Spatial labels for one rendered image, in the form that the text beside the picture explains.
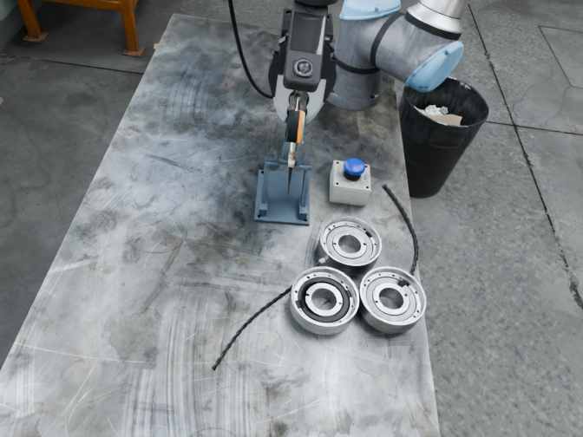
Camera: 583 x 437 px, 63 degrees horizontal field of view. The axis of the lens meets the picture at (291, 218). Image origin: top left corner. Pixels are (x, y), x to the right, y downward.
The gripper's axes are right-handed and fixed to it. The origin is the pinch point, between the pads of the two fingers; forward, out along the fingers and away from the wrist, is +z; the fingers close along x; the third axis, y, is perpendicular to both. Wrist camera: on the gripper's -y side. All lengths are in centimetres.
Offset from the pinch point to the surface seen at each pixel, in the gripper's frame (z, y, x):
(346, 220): 16.4, -5.8, -11.0
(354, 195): 16.9, 1.0, -13.0
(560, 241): 100, 65, -124
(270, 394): 19.7, -35.7, 0.8
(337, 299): 16.7, -21.7, -8.8
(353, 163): 12.2, 4.5, -12.1
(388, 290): 17.5, -18.8, -17.3
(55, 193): 99, 67, 84
